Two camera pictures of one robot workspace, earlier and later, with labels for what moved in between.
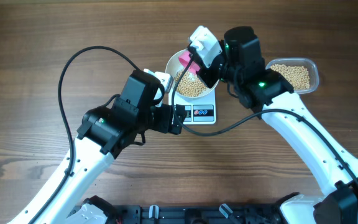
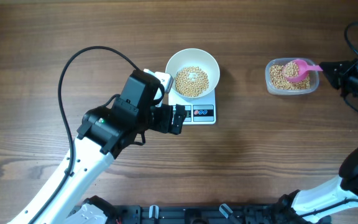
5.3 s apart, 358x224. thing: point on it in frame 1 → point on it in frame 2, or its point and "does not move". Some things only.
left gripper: x=165 y=125 does not move
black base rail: x=195 y=214 does not move
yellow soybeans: x=297 y=76 does not move
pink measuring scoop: x=185 y=58 → x=297 y=70
